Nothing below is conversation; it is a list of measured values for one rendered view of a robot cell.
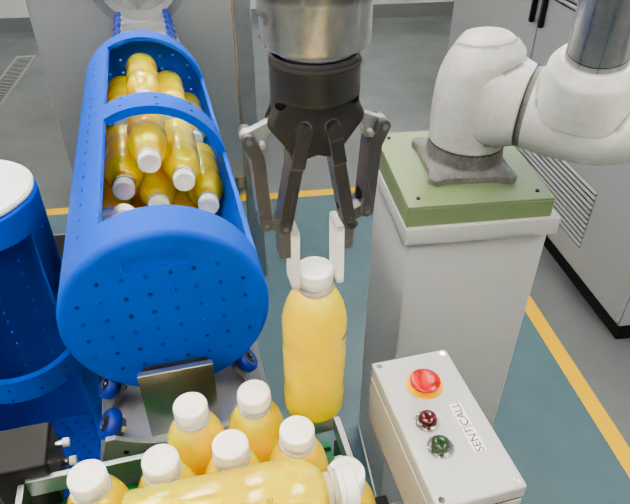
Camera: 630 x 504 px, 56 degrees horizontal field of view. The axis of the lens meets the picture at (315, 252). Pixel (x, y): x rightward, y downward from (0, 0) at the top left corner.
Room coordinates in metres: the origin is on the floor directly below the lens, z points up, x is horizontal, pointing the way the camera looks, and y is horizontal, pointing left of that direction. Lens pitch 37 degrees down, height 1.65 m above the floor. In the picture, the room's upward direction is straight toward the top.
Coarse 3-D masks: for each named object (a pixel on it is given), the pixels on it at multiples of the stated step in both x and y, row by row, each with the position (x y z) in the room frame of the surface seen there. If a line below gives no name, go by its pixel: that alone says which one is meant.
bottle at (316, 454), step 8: (272, 448) 0.42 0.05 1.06; (280, 448) 0.40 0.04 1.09; (312, 448) 0.40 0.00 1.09; (320, 448) 0.41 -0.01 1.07; (272, 456) 0.41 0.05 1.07; (280, 456) 0.40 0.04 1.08; (288, 456) 0.39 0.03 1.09; (296, 456) 0.39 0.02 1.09; (304, 456) 0.39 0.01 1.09; (312, 456) 0.40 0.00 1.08; (320, 456) 0.40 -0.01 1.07; (320, 464) 0.40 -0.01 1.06; (328, 464) 0.41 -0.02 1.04
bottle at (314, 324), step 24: (336, 288) 0.49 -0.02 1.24; (288, 312) 0.47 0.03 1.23; (312, 312) 0.46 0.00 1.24; (336, 312) 0.46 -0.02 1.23; (288, 336) 0.46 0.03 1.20; (312, 336) 0.45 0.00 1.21; (336, 336) 0.45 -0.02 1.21; (288, 360) 0.46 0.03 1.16; (312, 360) 0.45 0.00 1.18; (336, 360) 0.46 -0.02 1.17; (288, 384) 0.46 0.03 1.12; (312, 384) 0.45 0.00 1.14; (336, 384) 0.46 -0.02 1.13; (288, 408) 0.46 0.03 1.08; (312, 408) 0.45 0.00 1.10; (336, 408) 0.46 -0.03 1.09
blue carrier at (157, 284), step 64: (192, 64) 1.42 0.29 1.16; (64, 256) 0.65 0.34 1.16; (128, 256) 0.60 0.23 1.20; (192, 256) 0.62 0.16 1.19; (256, 256) 0.68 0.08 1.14; (64, 320) 0.57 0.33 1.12; (128, 320) 0.59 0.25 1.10; (192, 320) 0.61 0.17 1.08; (256, 320) 0.64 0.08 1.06; (128, 384) 0.59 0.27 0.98
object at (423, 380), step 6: (414, 372) 0.49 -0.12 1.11; (420, 372) 0.49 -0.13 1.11; (426, 372) 0.49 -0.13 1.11; (432, 372) 0.49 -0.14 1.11; (414, 378) 0.48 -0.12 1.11; (420, 378) 0.48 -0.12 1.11; (426, 378) 0.48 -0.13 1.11; (432, 378) 0.48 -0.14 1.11; (438, 378) 0.48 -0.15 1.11; (414, 384) 0.47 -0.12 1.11; (420, 384) 0.47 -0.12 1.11; (426, 384) 0.47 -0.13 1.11; (432, 384) 0.47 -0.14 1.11; (438, 384) 0.47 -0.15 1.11; (420, 390) 0.46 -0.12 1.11; (426, 390) 0.46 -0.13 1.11; (432, 390) 0.46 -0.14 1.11
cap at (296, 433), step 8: (296, 416) 0.43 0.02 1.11; (288, 424) 0.42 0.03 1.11; (296, 424) 0.42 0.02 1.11; (304, 424) 0.42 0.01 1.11; (312, 424) 0.42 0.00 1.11; (280, 432) 0.41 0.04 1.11; (288, 432) 0.41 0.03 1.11; (296, 432) 0.41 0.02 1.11; (304, 432) 0.41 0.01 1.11; (312, 432) 0.41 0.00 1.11; (280, 440) 0.40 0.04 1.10; (288, 440) 0.40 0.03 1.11; (296, 440) 0.40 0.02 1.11; (304, 440) 0.40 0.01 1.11; (312, 440) 0.40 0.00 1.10; (288, 448) 0.39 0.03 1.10; (296, 448) 0.39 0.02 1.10; (304, 448) 0.39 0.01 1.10
